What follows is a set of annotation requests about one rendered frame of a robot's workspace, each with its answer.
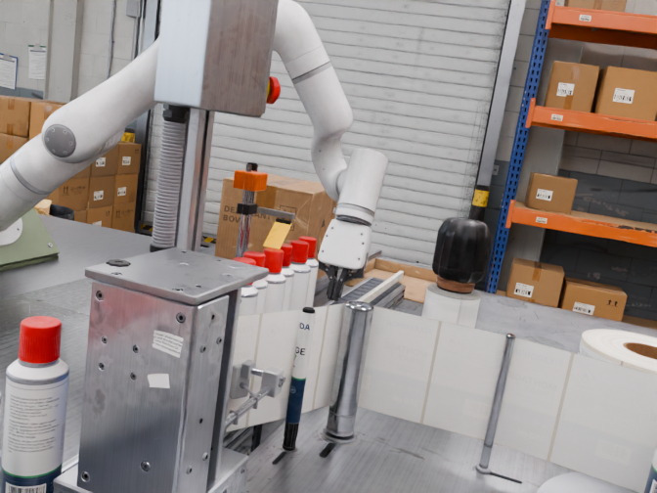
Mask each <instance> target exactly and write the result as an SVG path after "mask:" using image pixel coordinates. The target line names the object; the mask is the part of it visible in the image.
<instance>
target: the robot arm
mask: <svg viewBox="0 0 657 493"><path fill-rule="evenodd" d="M158 46H159V37H158V38H157V39H156V41H155V42H154V43H153V44H152V45H151V46H150V47H149V48H148V49H147V50H146V51H145V52H143V53H142V54H141V55H140V56H138V57H137V58H136V59H135V60H134V61H132V62H131V63H130V64H129V65H127V66H126V67H125V68H123V69H122V70H121V71H120V72H118V73H117V74H115V75H114V76H112V77H111V78H109V79H108V80H106V81H105V82H103V83H102V84H100V85H98V86H97V87H95V88H93V89H92V90H90V91H88V92H87V93H85V94H83V95H82V96H80V97H78V98H77V99H75V100H73V101H71V102H70V103H68V104H66V105H64V106H63V107H61V108H59V109H58V110H56V111H55V112H53V113H52V114H51V115H50V116H49V117H48V118H47V120H46V121H45V123H44V125H43V128H42V133H41V134H39V135H37V136H36V137H34V138H33V139H31V140H30V141H29V142H27V143H26V144H24V145H23V146H22V147H21V148H20V149H18V150H17V151H16V152H15V153H14V154H13V155H11V156H10V157H9V158H8V159H7V160H5V161H4V162H3V163H2V164H1V165H0V247H4V246H7V245H10V244H11V243H13V242H14V241H15V240H16V239H17V238H18V237H19V236H20V235H21V233H22V216H24V215H25V214H26V213H27V212H29V211H30V210H31V209H32V208H34V207H35V206H36V205H37V204H39V203H40V202H41V201H43V200H44V199H45V198H46V197H48V196H49V195H50V194H51V193H52V192H54V191H55V190H56V189H57V188H59V187H60V186H61V185H63V183H64V182H65V181H67V180H68V179H70V178H71V177H72V176H74V175H75V174H77V173H78V172H80V171H81V170H83V169H84V168H86V167H87V166H89V165H90V164H91V163H93V162H94V161H96V160H97V159H99V158H100V157H102V156H103V155H104V154H106V153H107V152H108V151H110V150H111V149H112V148H113V147H114V146H115V145H116V144H117V143H118V142H119V141H120V139H121V138H122V136H123V133H124V129H125V127H126V126H127V125H128V124H130V123H131V122H133V121H134V120H135V119H137V118H138V117H140V116H141V115H142V114H144V113H145V112H147V111H148V110H150V109H151V108H152V107H154V106H155V105H156V104H158V103H157V102H156V101H155V100H154V89H155V79H156V68H157V57H158ZM273 51H276V52H277V53H278V54H279V55H280V57H281V59H282V61H283V63H284V65H285V69H286V71H287V73H288V75H289V77H290V79H291V81H292V83H293V86H294V88H295V90H296V92H297V94H298V96H299V98H300V100H301V102H302V104H303V106H304V108H305V110H306V112H307V113H308V115H309V117H310V119H311V122H312V124H313V128H314V132H313V137H312V142H311V159H312V162H313V165H314V168H315V170H316V173H317V175H318V177H319V179H320V181H321V183H322V185H323V187H324V189H325V191H326V192H327V194H328V196H329V197H330V198H331V199H332V200H334V201H335V202H338V204H337V207H335V208H334V209H333V213H335V215H336V216H337V217H338V218H336V219H332V220H331V221H330V223H329V225H328V229H327V231H326V234H325V236H324V239H323V242H322V245H321V248H320V251H319V255H318V259H319V262H318V263H319V267H318V268H319V269H321V270H323V271H324V272H326V274H327V275H328V279H329V284H328V290H327V296H328V299H329V300H334V301H336V302H337V301H338V299H339V298H341V296H342V292H343V288H344V285H346V284H347V283H348V282H349V281H351V280H352V279H363V278H364V274H365V270H366V267H367V263H368V258H369V253H370V246H371V238H372V229H371V228H370V226H371V225H372V222H373V218H374V214H375V210H376V206H377V203H378V199H379V195H380V191H381V187H382V183H383V179H384V175H385V171H386V167H387V163H388V158H387V157H386V156H385V155H384V154H382V153H380V152H377V151H374V150H370V149H363V148H360V149H355V150H353V151H352V153H351V156H350V159H349V163H348V166H347V165H346V162H345V160H344V157H343V154H342V151H341V136H342V134H344V133H345V132H346V131H347V130H348V129H349V128H350V127H351V125H352V123H353V114H352V111H351V108H350V106H349V103H348V101H347V99H346V97H345V94H344V92H343V90H342V87H341V85H340V83H339V81H338V78H337V76H336V74H335V71H334V69H333V67H332V64H331V62H330V60H329V56H328V54H327V52H326V50H325V48H324V45H323V43H322V41H321V39H320V36H319V34H318V32H317V30H316V28H315V27H314V24H313V22H312V20H311V19H310V17H309V15H308V14H307V12H306V11H305V10H304V9H303V8H302V7H301V6H300V5H299V4H297V3H295V2H293V1H291V0H279V6H278V13H277V21H276V29H275V38H274V46H273ZM325 264H326V265H325ZM327 266H329V268H328V267H327ZM338 269H342V272H341V275H340V277H339V279H338V281H337V273H338ZM351 272H354V273H351Z"/></svg>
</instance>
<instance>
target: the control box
mask: <svg viewBox="0 0 657 493"><path fill-rule="evenodd" d="M278 6H279V0H163V3H162V14H161V25H160V35H159V46H158V57H157V68H156V79H155V89H154V100H155V101H156V102H157V103H163V104H168V105H174V106H180V107H186V108H192V109H199V110H205V111H212V112H224V113H231V114H238V115H245V116H252V117H261V115H262V113H265V109H266V101H267V97H268V94H269V87H270V80H269V77H270V69H271V61H272V54H273V46H274V38H275V29H276V21H277V13H278Z"/></svg>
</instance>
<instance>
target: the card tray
mask: <svg viewBox="0 0 657 493"><path fill-rule="evenodd" d="M399 271H404V276H403V278H402V279H401V280H400V281H398V283H402V285H405V286H406V287H405V293H404V299H406V300H411V301H415V302H419V303H424V301H425V295H426V288H427V287H428V285H430V284H434V283H436V280H437V275H436V274H435V273H434V272H433V270H429V269H424V268H420V267H415V266H411V265H407V264H402V263H397V262H393V261H388V260H383V259H379V258H374V259H372V260H370V261H368V263H367V267H366V270H365V274H364V278H363V279H352V280H351V281H349V282H348V283H347V284H346V285H345V286H348V287H354V286H356V285H358V284H359V283H361V282H362V281H364V280H365V279H366V278H368V277H371V278H373V277H376V278H380V279H384V280H387V279H389V278H390V277H392V276H393V275H395V274H396V273H398V272H399Z"/></svg>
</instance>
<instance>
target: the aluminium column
mask: <svg viewBox="0 0 657 493"><path fill-rule="evenodd" d="M205 113H206V119H205ZM187 114H188V120H187V122H186V123H185V124H187V126H185V127H186V130H185V131H186V133H184V134H185V137H184V138H185V140H184V141H183V142H185V144H183V145H184V148H183V149H184V151H182V152H183V153H184V154H183V155H182V156H183V157H182V160H183V161H181V162H182V163H183V164H182V165H181V166H182V168H181V169H182V172H180V173H182V174H181V175H180V176H181V179H180V180H181V182H179V183H180V186H179V187H180V189H179V190H180V193H178V194H179V196H178V197H179V200H178V201H179V202H177V203H178V206H177V207H178V209H176V210H178V212H177V216H176V217H177V219H176V221H177V223H175V224H176V226H175V227H176V230H175V231H176V232H175V233H174V234H175V240H174V241H175V242H174V246H175V247H179V248H183V249H187V250H192V241H193V231H194V223H195V214H196V204H197V218H196V227H195V235H194V244H193V251H196V252H199V251H200V242H201V233H202V223H203V214H204V206H205V197H206V188H207V179H208V169H209V161H210V152H211V143H212V134H213V125H214V115H215V112H212V111H205V110H199V109H192V108H190V110H189V111H188V112H187ZM204 123H205V128H204ZM203 131H204V138H203ZM202 140H203V147H202ZM201 150H202V157H201ZM200 159H201V166H200ZM199 169H200V175H199ZM198 177H199V184H198ZM197 186H198V196H197Z"/></svg>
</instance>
